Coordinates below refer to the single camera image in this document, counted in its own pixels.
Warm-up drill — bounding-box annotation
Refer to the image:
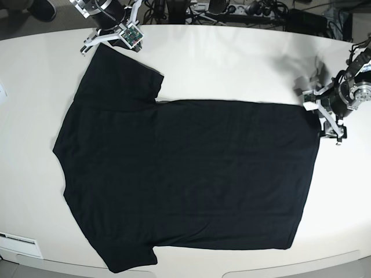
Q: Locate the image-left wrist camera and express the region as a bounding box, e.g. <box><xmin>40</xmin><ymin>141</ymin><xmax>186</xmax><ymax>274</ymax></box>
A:
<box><xmin>119</xmin><ymin>24</ymin><xmax>144</xmax><ymax>49</ymax></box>

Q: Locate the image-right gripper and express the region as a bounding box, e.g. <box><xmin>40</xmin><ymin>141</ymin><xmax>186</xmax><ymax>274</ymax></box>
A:
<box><xmin>319</xmin><ymin>82</ymin><xmax>352</xmax><ymax>139</ymax></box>

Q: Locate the black T-shirt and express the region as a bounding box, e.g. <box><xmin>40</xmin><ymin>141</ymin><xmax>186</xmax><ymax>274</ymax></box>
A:
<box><xmin>53</xmin><ymin>45</ymin><xmax>321</xmax><ymax>273</ymax></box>

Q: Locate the white power strip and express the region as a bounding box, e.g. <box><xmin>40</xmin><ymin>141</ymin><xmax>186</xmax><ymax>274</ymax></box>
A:
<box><xmin>225</xmin><ymin>1</ymin><xmax>274</xmax><ymax>17</ymax></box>

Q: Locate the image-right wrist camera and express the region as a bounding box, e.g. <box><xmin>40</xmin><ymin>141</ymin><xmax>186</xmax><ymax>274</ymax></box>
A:
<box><xmin>303</xmin><ymin>91</ymin><xmax>318</xmax><ymax>111</ymax></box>

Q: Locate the black equipment box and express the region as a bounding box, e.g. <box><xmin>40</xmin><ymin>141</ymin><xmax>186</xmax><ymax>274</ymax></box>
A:
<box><xmin>285</xmin><ymin>9</ymin><xmax>328</xmax><ymax>36</ymax></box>

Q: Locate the image-right robot arm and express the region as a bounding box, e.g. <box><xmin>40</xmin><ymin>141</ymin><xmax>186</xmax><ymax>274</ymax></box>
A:
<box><xmin>315</xmin><ymin>39</ymin><xmax>370</xmax><ymax>144</ymax></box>

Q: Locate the image-left robot arm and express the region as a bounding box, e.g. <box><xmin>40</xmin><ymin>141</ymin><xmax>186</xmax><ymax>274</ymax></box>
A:
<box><xmin>70</xmin><ymin>0</ymin><xmax>126</xmax><ymax>54</ymax></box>

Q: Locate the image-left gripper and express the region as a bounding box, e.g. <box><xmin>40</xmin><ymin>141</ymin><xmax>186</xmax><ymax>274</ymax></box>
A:
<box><xmin>91</xmin><ymin>0</ymin><xmax>127</xmax><ymax>48</ymax></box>

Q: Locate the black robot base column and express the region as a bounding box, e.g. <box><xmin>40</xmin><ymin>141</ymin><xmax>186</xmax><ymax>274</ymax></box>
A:
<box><xmin>166</xmin><ymin>0</ymin><xmax>188</xmax><ymax>25</ymax></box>

